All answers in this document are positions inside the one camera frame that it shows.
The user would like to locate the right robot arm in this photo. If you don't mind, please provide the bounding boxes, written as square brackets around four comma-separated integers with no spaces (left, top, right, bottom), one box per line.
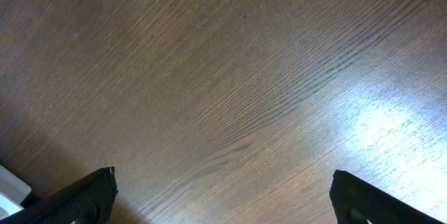
[1,167,437,224]

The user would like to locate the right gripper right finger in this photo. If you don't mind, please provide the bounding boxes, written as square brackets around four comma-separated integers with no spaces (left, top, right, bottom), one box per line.
[329,170,442,224]

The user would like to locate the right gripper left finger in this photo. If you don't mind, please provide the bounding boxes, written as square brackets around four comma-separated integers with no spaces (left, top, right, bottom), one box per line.
[1,167,118,224]

